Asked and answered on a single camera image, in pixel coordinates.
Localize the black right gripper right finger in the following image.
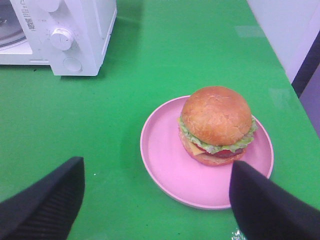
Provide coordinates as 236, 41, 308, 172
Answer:
229, 160, 320, 240

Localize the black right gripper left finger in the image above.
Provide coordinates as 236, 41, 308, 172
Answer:
0, 156, 85, 240

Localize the pink round plate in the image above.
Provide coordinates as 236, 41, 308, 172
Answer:
139, 95, 275, 210

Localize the burger with lettuce and cheese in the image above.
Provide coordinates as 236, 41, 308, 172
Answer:
178, 86, 257, 167

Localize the round white door release button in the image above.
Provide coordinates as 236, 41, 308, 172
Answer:
63, 57, 82, 73

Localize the white microwave oven body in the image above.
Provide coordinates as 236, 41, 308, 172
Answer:
0, 0, 117, 76

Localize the glass microwave turntable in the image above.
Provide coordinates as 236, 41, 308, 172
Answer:
0, 0, 26, 48

